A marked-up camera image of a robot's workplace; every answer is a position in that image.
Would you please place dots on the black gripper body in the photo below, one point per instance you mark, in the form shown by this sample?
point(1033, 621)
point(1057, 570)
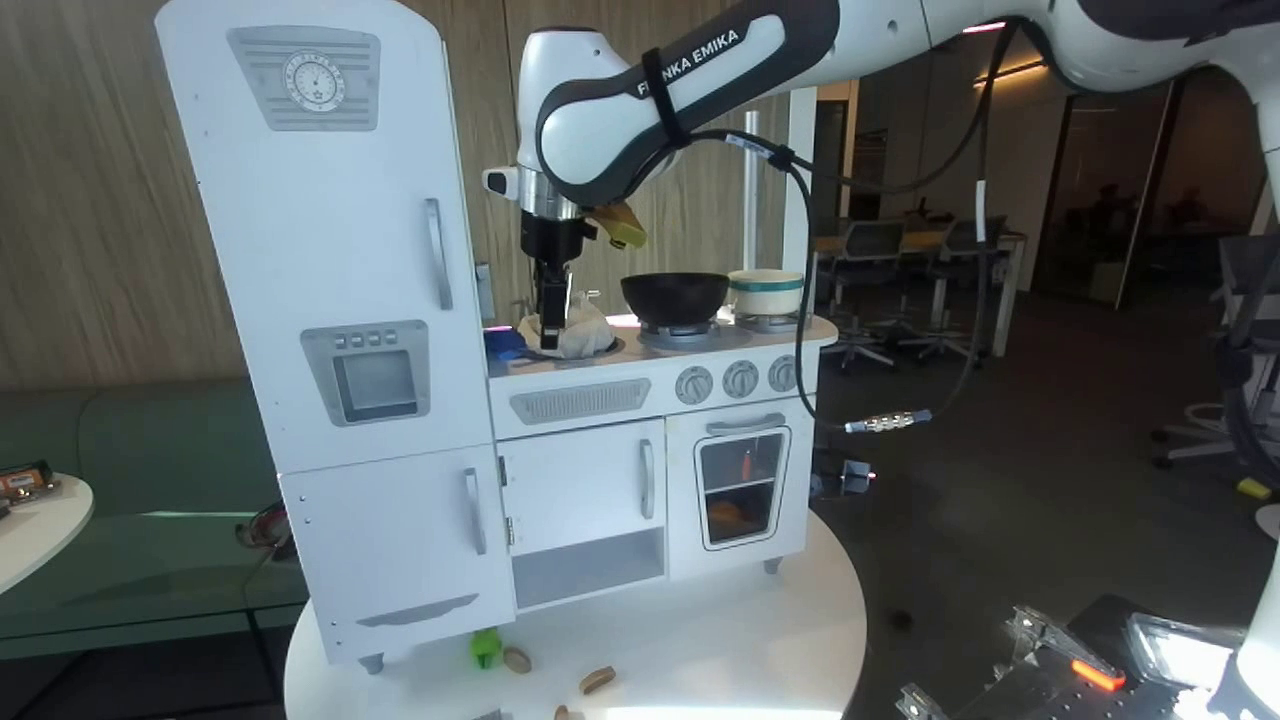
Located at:
point(552, 243)

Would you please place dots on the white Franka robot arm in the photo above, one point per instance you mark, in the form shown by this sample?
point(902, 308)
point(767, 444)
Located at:
point(624, 105)

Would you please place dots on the black bowl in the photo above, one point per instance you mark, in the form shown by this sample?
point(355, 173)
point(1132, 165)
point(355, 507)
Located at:
point(674, 299)

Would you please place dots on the crumpled white cloth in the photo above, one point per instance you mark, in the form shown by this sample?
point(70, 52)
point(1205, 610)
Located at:
point(587, 340)

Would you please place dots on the blue container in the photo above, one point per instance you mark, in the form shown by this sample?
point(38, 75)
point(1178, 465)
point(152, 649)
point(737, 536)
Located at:
point(502, 347)

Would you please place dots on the thin white pole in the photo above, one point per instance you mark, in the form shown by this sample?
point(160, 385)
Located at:
point(751, 202)

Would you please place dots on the white toy play kitchen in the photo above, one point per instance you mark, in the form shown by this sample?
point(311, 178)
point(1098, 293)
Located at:
point(345, 267)

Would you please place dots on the white structural pillar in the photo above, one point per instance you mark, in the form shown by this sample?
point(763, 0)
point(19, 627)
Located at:
point(801, 202)

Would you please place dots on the orange toy food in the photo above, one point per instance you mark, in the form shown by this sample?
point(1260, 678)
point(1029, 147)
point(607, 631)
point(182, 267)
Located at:
point(729, 515)

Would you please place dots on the mesh office chair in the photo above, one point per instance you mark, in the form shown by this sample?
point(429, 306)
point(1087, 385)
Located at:
point(865, 286)
point(951, 301)

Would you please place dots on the lime green fuzzy pompom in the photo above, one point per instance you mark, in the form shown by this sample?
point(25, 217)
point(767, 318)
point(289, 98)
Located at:
point(486, 649)

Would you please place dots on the brown toy food piece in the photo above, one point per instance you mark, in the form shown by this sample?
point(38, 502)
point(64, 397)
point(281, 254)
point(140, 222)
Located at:
point(517, 658)
point(564, 713)

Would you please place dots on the brown clump object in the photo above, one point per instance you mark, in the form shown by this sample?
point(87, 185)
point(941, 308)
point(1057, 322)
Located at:
point(269, 531)

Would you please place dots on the round white table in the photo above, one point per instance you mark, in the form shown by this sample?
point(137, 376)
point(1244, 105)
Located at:
point(723, 627)

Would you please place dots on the tan wooden toy piece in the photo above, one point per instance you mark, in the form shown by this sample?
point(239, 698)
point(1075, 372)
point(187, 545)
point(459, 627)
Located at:
point(598, 681)

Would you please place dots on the wood-top white-leg desk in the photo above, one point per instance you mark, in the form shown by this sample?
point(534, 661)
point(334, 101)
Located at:
point(1003, 243)

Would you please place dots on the green bench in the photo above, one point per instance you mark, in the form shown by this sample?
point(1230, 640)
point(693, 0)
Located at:
point(132, 535)

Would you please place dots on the small white side table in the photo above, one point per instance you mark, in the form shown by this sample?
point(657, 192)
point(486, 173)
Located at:
point(35, 535)

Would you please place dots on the black electronics box orange light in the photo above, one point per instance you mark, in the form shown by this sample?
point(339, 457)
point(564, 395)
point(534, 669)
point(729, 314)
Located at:
point(1064, 664)

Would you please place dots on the dark office chair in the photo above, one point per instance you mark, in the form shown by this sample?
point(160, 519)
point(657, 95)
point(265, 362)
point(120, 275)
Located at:
point(1244, 286)

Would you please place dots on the yellow wrist camera mount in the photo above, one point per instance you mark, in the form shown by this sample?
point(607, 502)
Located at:
point(622, 227)

